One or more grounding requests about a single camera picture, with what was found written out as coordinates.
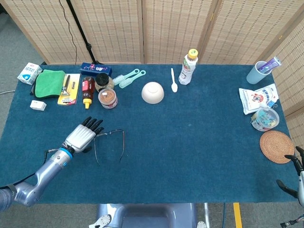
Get mint green scrub brush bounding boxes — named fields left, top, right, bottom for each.
left=118, top=70, right=146, bottom=89
left=112, top=68, right=140, bottom=86

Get clear tub of coloured clips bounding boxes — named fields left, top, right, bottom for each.
left=250, top=106, right=280, bottom=132

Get white plastic spoon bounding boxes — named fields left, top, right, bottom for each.
left=171, top=67, right=178, bottom=93

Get purple toothpaste tube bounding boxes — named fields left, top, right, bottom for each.
left=257, top=56, right=283, bottom=73

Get black tripod stand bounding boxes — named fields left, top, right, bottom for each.
left=66, top=0, right=104, bottom=66

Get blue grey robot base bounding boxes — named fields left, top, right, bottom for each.
left=89, top=203, right=207, bottom=228

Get thin-framed eyeglasses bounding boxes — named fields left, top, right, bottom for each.
left=94, top=129, right=125, bottom=166

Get glass jar with black lid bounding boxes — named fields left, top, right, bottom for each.
left=95, top=73, right=114, bottom=93

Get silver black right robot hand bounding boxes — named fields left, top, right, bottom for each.
left=276, top=146, right=304, bottom=207

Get thin black cable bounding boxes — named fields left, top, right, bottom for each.
left=58, top=0, right=78, bottom=65

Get dark blue printed box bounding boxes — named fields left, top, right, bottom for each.
left=79, top=62, right=113, bottom=77

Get clear jar with red label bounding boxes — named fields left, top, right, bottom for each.
left=98, top=87, right=119, bottom=110

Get honey bottle with yellow cap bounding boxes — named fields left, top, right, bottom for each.
left=82, top=76, right=95, bottom=110

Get beige upturned bowl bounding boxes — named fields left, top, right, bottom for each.
left=141, top=81, right=165, bottom=105

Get razor in yellow card pack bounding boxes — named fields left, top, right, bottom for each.
left=57, top=73, right=81, bottom=107

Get white drink bottle yellow cap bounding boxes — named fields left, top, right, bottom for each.
left=178, top=48, right=199, bottom=86

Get metal table leg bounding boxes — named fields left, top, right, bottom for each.
left=203, top=202, right=211, bottom=228

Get round woven rattan coaster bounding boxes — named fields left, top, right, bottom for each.
left=259, top=130, right=295, bottom=164

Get green microfibre towel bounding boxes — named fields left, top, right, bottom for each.
left=34, top=69, right=66, bottom=98

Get blue carpet table cloth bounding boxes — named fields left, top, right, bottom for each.
left=0, top=63, right=301, bottom=205

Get light blue plastic cup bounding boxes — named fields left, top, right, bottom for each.
left=246, top=60, right=271, bottom=85

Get white blue milk carton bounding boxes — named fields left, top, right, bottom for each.
left=17, top=62, right=43, bottom=86

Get small white box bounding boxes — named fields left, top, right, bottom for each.
left=29, top=100, right=47, bottom=112

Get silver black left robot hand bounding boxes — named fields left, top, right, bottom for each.
left=62, top=116, right=105, bottom=154

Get bamboo folding screen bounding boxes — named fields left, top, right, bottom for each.
left=0, top=0, right=304, bottom=152

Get white printed salt bag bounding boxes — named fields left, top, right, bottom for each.
left=238, top=83, right=279, bottom=115

